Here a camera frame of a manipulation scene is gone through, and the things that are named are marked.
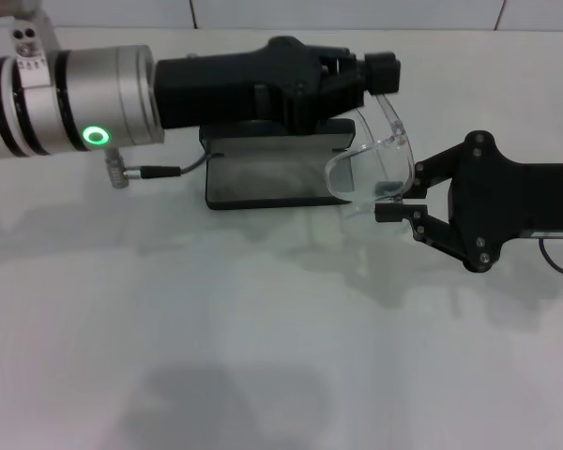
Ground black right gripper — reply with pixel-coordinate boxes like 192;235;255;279
373;129;563;274

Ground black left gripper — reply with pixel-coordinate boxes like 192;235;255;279
152;36;358;138

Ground clear plastic glasses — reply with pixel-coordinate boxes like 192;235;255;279
325;91;417;221

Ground black glasses case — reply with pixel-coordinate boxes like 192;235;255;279
198;118;358;211

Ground gray left arm cable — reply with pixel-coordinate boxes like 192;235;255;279
103;148;217;187

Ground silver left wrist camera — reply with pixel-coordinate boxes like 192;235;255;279
0;0;60;90

